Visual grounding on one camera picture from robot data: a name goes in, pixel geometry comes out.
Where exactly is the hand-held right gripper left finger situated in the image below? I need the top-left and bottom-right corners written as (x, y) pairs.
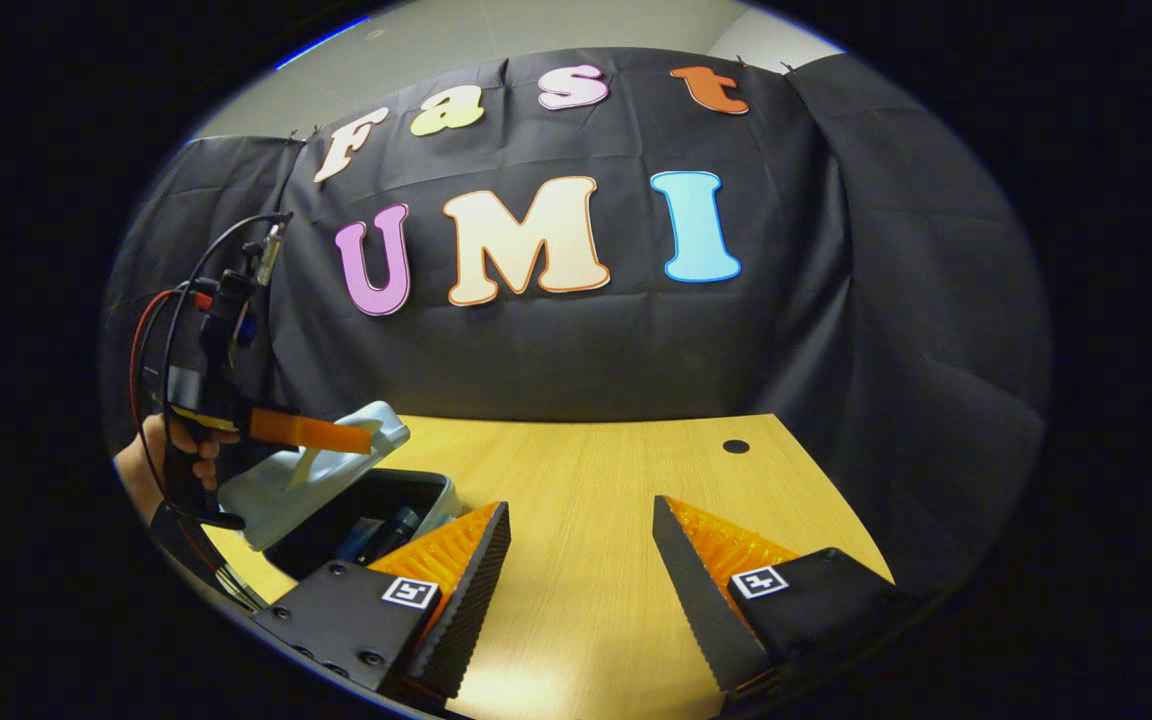
top-left (248, 500), bottom-right (513, 701)

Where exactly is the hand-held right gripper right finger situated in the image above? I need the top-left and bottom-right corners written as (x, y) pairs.
top-left (651, 494), bottom-right (927, 701)

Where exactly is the light blue suitcase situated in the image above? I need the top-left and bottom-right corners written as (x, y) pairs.
top-left (216, 400), bottom-right (464, 583)

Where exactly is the blue capped clear bottle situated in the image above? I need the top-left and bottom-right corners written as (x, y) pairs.
top-left (368, 505), bottom-right (429, 561)

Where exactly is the black backdrop cloth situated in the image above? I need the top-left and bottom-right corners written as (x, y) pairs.
top-left (101, 45), bottom-right (1052, 601)

